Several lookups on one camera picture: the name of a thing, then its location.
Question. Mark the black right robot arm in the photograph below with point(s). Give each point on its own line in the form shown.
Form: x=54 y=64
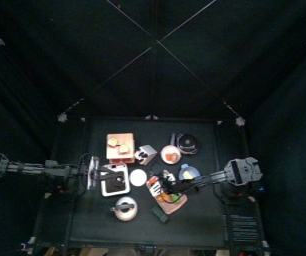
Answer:
x=242 y=171

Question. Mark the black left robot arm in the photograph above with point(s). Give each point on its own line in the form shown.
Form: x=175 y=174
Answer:
x=30 y=167

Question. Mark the orange toy carrot piece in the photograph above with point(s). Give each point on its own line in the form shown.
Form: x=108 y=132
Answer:
x=173 y=157

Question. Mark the white toy frying pan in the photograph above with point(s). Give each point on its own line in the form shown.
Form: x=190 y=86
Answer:
x=171 y=153

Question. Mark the white toy stove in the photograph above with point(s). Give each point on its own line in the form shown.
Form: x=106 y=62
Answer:
x=114 y=181

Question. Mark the red white toy food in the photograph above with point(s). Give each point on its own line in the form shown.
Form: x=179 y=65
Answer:
x=153 y=181

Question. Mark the blue toy container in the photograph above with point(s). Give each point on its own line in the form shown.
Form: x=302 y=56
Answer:
x=189 y=172

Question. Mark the white round plate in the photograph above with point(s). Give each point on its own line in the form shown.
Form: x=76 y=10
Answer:
x=138 y=177

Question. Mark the toy bread slice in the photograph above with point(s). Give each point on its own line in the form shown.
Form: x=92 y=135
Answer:
x=123 y=149
x=112 y=142

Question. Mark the grey toy toaster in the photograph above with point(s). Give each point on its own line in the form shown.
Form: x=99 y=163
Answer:
x=146 y=154

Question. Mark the silver toy kettle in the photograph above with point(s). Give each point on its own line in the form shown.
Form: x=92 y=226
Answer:
x=125 y=208

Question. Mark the black toy pot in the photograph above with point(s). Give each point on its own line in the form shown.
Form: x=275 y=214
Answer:
x=189 y=143

